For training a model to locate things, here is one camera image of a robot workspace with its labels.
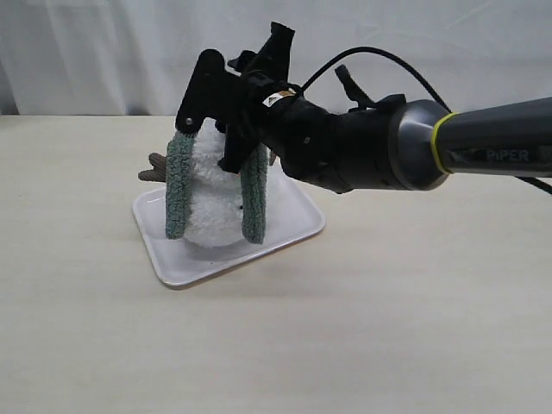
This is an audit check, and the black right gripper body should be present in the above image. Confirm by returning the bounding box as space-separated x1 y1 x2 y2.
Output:
234 69 405 194

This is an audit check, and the white plush snowman toy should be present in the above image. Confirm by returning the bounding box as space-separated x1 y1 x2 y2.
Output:
137 118 281 248

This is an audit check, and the white plastic tray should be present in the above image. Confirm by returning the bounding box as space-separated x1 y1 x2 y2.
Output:
132 166 326 289

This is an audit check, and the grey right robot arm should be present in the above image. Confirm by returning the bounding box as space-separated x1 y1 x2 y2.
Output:
175 49 551 194

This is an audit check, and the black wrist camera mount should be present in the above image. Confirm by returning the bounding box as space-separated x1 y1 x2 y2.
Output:
227 22 295 81

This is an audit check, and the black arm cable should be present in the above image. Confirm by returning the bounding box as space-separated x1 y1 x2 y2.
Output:
297 46 552 195

